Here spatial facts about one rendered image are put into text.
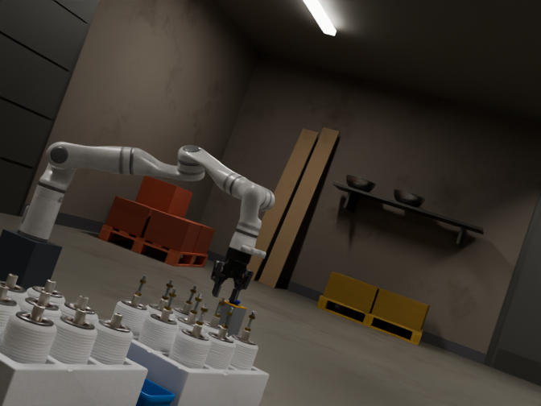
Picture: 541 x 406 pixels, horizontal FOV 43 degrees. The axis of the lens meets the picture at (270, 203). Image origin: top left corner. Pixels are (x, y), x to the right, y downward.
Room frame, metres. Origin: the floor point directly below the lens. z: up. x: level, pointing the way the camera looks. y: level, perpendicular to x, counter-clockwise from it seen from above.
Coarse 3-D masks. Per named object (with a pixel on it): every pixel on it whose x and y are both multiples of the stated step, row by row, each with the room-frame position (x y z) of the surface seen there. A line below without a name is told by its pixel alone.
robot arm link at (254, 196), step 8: (256, 184) 2.05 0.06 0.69; (248, 192) 2.05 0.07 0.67; (256, 192) 2.04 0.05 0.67; (264, 192) 2.05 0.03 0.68; (248, 200) 2.05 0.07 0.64; (256, 200) 2.04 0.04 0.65; (264, 200) 2.05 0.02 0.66; (248, 208) 2.05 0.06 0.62; (256, 208) 2.04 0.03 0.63; (240, 216) 2.08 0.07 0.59; (248, 216) 2.05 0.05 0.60; (256, 216) 2.05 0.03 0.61; (240, 224) 2.06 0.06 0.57; (248, 224) 2.05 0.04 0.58; (256, 224) 2.06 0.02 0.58; (240, 232) 2.06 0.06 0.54; (248, 232) 2.05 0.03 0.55; (256, 232) 2.07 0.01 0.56
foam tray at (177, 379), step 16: (128, 352) 1.83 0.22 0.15; (144, 352) 1.81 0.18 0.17; (160, 352) 1.82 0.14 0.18; (160, 368) 1.77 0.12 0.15; (176, 368) 1.74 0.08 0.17; (192, 368) 1.77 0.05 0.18; (208, 368) 1.84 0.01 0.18; (256, 368) 2.06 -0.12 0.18; (160, 384) 1.76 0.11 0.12; (176, 384) 1.73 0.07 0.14; (192, 384) 1.74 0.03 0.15; (208, 384) 1.80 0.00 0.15; (224, 384) 1.86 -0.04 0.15; (240, 384) 1.92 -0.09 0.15; (256, 384) 1.99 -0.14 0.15; (176, 400) 1.72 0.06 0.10; (192, 400) 1.76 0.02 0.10; (208, 400) 1.82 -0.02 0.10; (224, 400) 1.88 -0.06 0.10; (240, 400) 1.95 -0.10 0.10; (256, 400) 2.02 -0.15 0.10
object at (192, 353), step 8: (176, 336) 1.81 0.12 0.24; (184, 336) 1.79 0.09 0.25; (176, 344) 1.79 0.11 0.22; (184, 344) 1.78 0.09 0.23; (192, 344) 1.78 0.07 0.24; (200, 344) 1.78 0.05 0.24; (208, 344) 1.80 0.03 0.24; (176, 352) 1.79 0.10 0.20; (184, 352) 1.78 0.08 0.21; (192, 352) 1.78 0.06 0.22; (200, 352) 1.79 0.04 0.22; (208, 352) 1.83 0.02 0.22; (176, 360) 1.78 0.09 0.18; (184, 360) 1.78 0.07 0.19; (192, 360) 1.78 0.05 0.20; (200, 360) 1.79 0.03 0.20; (200, 368) 1.81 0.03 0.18
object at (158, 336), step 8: (152, 320) 1.85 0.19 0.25; (144, 328) 1.86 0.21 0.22; (152, 328) 1.85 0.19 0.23; (160, 328) 1.84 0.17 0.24; (168, 328) 1.85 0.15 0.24; (176, 328) 1.87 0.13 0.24; (144, 336) 1.85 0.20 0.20; (152, 336) 1.84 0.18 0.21; (160, 336) 1.85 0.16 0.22; (168, 336) 1.85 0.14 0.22; (144, 344) 1.85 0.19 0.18; (152, 344) 1.84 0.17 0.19; (160, 344) 1.85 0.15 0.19; (168, 344) 1.86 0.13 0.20
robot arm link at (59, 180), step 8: (48, 168) 2.28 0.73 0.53; (72, 168) 2.28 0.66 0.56; (48, 176) 2.24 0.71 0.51; (56, 176) 2.26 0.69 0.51; (64, 176) 2.28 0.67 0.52; (72, 176) 2.29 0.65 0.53; (40, 184) 2.22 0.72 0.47; (48, 184) 2.22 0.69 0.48; (56, 184) 2.22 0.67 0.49; (64, 184) 2.25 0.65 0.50; (64, 192) 2.26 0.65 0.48
